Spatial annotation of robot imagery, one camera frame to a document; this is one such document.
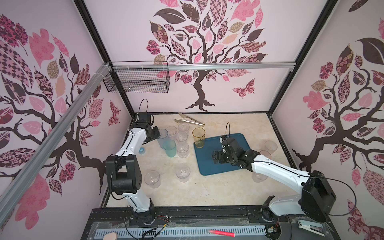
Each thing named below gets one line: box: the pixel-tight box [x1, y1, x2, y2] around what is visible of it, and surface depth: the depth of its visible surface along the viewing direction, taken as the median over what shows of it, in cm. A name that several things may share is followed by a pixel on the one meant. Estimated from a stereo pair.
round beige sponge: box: [103, 232, 118, 240], surface depth 69 cm
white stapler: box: [297, 219, 325, 237], surface depth 71 cm
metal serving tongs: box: [174, 112, 206, 127], surface depth 115 cm
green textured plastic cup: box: [163, 139, 177, 158], surface depth 95 cm
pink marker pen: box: [207, 229, 236, 238], surface depth 71 cm
